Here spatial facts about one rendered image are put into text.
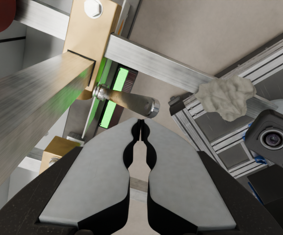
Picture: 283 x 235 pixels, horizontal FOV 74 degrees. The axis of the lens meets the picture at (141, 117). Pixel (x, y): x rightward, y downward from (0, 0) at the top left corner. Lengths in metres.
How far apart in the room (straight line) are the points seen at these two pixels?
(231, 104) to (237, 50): 0.96
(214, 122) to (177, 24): 0.56
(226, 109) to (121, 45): 0.17
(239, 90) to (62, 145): 0.31
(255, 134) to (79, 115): 0.39
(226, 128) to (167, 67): 0.91
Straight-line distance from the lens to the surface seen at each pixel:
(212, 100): 0.30
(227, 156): 1.27
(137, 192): 0.40
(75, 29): 0.26
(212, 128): 1.13
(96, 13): 0.25
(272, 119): 0.23
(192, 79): 0.28
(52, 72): 0.19
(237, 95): 0.30
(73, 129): 0.52
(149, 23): 1.12
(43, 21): 0.29
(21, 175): 0.83
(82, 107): 0.49
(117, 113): 0.47
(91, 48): 0.26
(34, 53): 0.58
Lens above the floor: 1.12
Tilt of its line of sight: 63 degrees down
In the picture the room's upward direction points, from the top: 178 degrees counter-clockwise
